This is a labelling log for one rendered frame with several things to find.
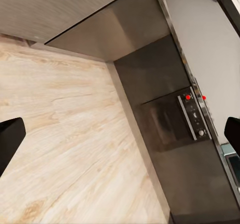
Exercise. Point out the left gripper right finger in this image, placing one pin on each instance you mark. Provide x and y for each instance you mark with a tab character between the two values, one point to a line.
232	133

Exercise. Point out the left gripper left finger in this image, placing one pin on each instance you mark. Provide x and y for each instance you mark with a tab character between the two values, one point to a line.
12	133

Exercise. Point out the oven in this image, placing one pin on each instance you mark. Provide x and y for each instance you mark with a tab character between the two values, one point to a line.
176	120

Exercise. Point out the dishwasher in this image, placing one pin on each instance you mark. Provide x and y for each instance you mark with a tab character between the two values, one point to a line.
42	20

